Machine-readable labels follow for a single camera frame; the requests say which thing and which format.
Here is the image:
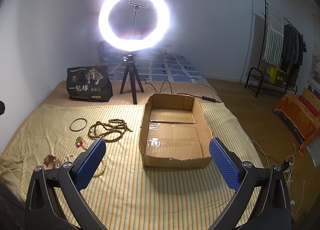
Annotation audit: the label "red brown bracelet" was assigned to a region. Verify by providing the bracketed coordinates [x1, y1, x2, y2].
[43, 154, 61, 170]

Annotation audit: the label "long cream bead necklace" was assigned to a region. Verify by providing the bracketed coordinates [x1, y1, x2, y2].
[93, 156, 107, 178]

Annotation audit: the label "green jade pendant red cord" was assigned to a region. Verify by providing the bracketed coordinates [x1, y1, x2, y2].
[75, 136, 89, 151]

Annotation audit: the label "dark thin bangle ring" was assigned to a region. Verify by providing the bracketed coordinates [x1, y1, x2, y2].
[69, 118, 88, 132]

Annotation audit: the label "brown wooden bead necklace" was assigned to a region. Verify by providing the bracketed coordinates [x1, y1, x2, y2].
[87, 118, 134, 142]

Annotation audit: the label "cardboard box tray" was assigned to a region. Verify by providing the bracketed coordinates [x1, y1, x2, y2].
[139, 93, 213, 169]

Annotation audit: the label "yellow black box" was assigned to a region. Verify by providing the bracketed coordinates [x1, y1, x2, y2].
[267, 66, 286, 85]

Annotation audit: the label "black snack bag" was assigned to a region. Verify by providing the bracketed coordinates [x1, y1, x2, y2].
[66, 65, 113, 102]

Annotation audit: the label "black clothes rack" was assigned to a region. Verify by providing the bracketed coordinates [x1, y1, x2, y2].
[245, 0, 306, 97]

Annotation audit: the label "dark hanging clothes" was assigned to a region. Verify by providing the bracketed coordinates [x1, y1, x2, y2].
[280, 24, 306, 86]

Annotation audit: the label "black tripod stand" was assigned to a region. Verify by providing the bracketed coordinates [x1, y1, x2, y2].
[120, 54, 144, 105]

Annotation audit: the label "blue patterned bed quilt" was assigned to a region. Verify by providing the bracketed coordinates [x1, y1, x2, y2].
[106, 53, 210, 85]

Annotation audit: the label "white striped hanging garment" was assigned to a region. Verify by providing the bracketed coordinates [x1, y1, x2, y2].
[262, 4, 285, 66]

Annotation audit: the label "phone holder clamp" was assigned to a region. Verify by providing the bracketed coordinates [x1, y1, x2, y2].
[129, 0, 149, 12]

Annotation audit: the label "white cables on floor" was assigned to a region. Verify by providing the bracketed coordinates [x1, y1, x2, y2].
[251, 139, 307, 218]

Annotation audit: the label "black power cable with switch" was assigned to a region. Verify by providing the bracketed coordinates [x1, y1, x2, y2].
[142, 79, 222, 103]

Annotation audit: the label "white ring light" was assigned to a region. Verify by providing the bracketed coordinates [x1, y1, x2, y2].
[98, 0, 170, 52]

